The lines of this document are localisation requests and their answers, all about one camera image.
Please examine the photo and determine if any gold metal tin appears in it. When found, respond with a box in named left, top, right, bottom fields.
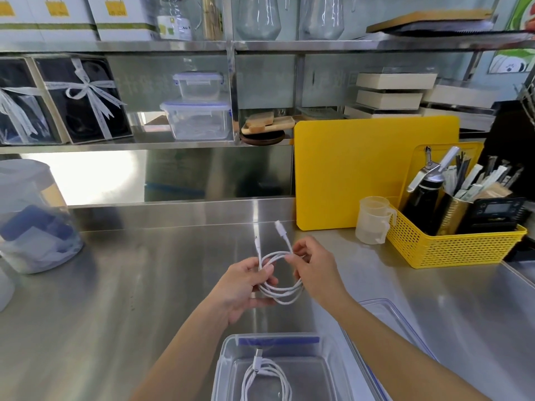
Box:
left=435, top=192, right=475, bottom=236

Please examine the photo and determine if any stainless steel shelf rack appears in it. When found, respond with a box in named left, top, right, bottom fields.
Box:
left=0, top=0, right=535, bottom=209

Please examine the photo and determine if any black appliance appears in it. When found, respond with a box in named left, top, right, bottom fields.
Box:
left=481, top=100, right=535, bottom=263

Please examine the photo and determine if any clear jar with label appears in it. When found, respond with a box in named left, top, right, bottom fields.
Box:
left=157, top=0, right=194, bottom=41

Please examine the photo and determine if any bundle of wooden sticks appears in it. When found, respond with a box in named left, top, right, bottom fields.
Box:
left=202, top=0, right=224, bottom=40

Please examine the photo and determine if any light wooden tray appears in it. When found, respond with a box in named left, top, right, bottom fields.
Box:
left=244, top=111, right=276, bottom=133
left=242, top=116, right=302, bottom=136

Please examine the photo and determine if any clear lid with blue rim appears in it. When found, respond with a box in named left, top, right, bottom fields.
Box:
left=341, top=298, right=439, bottom=401

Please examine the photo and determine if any black digital scale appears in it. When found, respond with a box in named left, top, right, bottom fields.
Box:
left=458, top=197, right=528, bottom=235

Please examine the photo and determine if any big clear blue-lid container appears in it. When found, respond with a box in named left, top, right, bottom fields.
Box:
left=160, top=99, right=233, bottom=141

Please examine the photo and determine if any large clear lidded jar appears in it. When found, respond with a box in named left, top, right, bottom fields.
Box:
left=0, top=159, right=84, bottom=275

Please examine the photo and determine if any white charging cable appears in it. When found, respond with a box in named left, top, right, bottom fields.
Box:
left=241, top=348, right=293, bottom=401
left=253, top=220, right=305, bottom=305

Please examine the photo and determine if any black bottle with silver nozzle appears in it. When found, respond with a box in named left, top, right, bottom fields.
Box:
left=402, top=146, right=460, bottom=236

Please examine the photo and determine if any small clear blue-lid container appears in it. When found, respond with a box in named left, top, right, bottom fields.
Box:
left=172, top=71, right=224, bottom=102

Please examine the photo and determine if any clear plastic measuring cup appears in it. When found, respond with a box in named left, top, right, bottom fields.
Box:
left=355, top=196, right=398, bottom=245

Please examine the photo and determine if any cream box with black lid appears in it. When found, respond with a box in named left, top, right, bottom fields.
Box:
left=356, top=72, right=438, bottom=90
left=423, top=78, right=498, bottom=110
left=356, top=89, right=425, bottom=110

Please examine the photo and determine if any green cartoon poster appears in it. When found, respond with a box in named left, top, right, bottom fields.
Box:
left=487, top=0, right=535, bottom=74

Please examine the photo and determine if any dark round wooden coaster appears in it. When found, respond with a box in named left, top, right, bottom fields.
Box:
left=239, top=132, right=286, bottom=146

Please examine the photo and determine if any wooden board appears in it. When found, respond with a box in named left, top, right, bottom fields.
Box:
left=366, top=9, right=494, bottom=34

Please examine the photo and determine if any black gift box white ribbon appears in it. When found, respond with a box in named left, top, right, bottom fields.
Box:
left=33, top=56, right=134, bottom=145
left=0, top=57, right=63, bottom=146

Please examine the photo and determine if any clear glass carafe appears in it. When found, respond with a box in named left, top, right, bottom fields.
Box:
left=298, top=0, right=346, bottom=41
left=237, top=0, right=282, bottom=41

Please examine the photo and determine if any person's right forearm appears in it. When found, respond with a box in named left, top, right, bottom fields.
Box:
left=323, top=288, right=493, bottom=401

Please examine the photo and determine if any blue object inside jar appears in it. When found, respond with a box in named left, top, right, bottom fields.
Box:
left=0, top=204, right=74, bottom=253

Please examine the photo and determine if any person's right hand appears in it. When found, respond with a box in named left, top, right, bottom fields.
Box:
left=285, top=236, right=349, bottom=309

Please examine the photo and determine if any clear plastic storage container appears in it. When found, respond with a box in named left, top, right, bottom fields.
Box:
left=210, top=332, right=359, bottom=401

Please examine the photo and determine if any large yellow cutting board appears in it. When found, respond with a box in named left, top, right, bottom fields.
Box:
left=293, top=115, right=461, bottom=231

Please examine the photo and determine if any yellow perforated plastic basket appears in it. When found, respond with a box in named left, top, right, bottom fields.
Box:
left=385, top=195, right=528, bottom=270

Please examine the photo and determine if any bundle of wrapped utensils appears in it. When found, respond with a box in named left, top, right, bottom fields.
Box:
left=442, top=148, right=525, bottom=203

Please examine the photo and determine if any black ribbed mat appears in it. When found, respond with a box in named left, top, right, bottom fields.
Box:
left=386, top=18, right=519, bottom=38

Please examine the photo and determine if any white box yellow label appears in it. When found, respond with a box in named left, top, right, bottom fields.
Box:
left=87, top=0, right=159, bottom=42
left=27, top=0, right=100, bottom=42
left=0, top=0, right=46, bottom=43

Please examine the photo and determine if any person's left forearm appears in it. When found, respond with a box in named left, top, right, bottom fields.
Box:
left=129, top=304, right=235, bottom=401

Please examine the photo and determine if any small yellow cutting board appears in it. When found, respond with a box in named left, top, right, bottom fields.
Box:
left=398, top=141, right=485, bottom=211

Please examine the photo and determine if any person's left hand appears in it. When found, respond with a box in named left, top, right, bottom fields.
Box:
left=205, top=258, right=279, bottom=326

